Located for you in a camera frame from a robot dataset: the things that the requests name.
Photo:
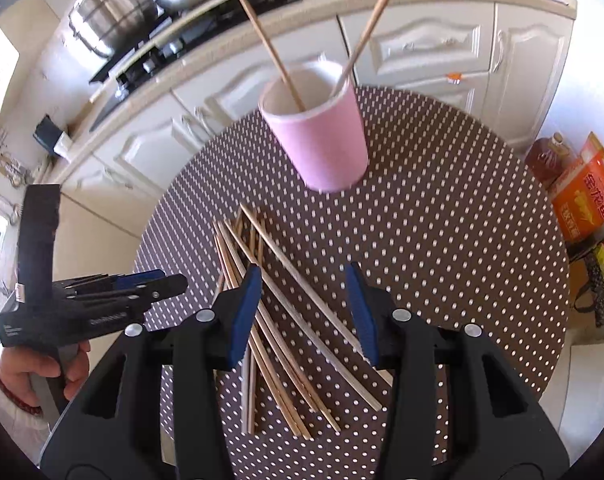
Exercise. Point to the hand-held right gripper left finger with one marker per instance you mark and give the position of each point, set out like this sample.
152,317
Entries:
244,310

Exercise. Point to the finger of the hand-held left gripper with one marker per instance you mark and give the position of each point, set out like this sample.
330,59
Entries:
141,277
174,286

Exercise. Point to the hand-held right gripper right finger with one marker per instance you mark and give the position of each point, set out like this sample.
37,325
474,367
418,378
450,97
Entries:
362,310

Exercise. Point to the group of wooden chopsticks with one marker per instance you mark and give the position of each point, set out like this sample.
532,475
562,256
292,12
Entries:
302,289

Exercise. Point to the pink cup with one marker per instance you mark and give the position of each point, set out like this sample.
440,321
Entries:
322,150

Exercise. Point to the wooden chopstick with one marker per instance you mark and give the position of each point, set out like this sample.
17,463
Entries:
269,47
377,17

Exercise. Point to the person's left forearm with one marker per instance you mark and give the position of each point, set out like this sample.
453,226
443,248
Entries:
24,422

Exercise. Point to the person's left hand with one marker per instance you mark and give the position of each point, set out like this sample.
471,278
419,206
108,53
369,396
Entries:
76,370

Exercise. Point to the brown polka dot tablecloth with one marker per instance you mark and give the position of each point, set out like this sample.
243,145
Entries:
457,260

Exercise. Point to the small black box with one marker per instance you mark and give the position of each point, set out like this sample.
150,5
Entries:
49,132

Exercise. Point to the cooking oil bottle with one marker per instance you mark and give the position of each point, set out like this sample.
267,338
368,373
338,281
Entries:
547,160

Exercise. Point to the patterned tote bag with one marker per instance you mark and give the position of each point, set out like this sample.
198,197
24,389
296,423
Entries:
602,300

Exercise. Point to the steel stockpot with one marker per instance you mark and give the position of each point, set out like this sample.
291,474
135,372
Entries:
114,10

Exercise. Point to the orange cabinet tag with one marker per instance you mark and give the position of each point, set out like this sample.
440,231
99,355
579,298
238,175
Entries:
453,78

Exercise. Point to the orange rice bag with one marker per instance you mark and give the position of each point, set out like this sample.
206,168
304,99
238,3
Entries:
587,195

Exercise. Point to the black gas stove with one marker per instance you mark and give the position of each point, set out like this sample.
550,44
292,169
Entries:
216,17

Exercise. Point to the white kitchen cabinet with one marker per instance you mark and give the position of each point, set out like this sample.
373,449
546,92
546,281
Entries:
422,40

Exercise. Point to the wall utensil rack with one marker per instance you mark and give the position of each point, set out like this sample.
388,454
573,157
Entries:
6,165

